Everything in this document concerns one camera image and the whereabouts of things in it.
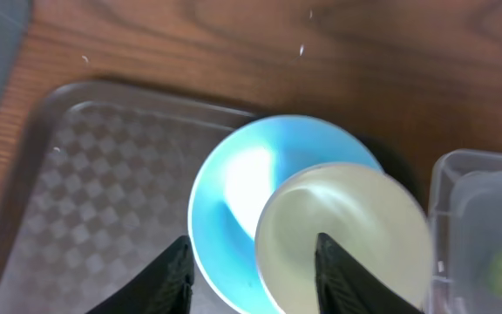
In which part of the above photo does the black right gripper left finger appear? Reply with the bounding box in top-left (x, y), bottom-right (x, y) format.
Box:
top-left (87, 235), bottom-right (194, 314)

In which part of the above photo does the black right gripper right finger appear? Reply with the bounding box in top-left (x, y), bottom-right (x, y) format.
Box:
top-left (315, 233), bottom-right (422, 314)

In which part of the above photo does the cream white cup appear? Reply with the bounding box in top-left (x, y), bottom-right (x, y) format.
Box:
top-left (254, 163), bottom-right (434, 313)

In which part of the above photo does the light blue bowl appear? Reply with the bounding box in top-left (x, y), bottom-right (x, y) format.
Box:
top-left (187, 115), bottom-right (383, 313)

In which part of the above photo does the clear plastic waste bin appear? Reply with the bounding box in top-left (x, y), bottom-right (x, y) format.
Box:
top-left (425, 149), bottom-right (502, 313)

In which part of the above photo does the dark brown serving tray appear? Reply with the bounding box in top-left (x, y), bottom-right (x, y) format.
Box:
top-left (0, 81), bottom-right (255, 313)

